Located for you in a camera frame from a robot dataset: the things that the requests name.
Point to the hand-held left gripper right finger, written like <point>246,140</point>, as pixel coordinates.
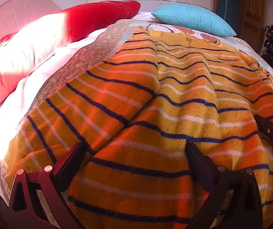
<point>198,167</point>

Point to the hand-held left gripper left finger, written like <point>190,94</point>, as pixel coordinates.
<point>73,164</point>

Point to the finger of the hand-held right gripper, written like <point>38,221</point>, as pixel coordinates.
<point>267,126</point>

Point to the yellow orange striped knit sweater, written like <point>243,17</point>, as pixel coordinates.
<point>150,114</point>

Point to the white bed sheet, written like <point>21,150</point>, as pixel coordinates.
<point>17,100</point>

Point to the quilted heart print bedspread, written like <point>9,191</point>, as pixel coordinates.
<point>95,50</point>

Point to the brown wooden door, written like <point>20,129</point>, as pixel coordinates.
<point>252,7</point>

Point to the blue knitted pillow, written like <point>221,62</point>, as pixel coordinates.
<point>193,19</point>

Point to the red plush blanket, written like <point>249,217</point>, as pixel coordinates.
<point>95,19</point>

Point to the white bed headboard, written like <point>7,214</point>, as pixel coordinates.
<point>19,12</point>

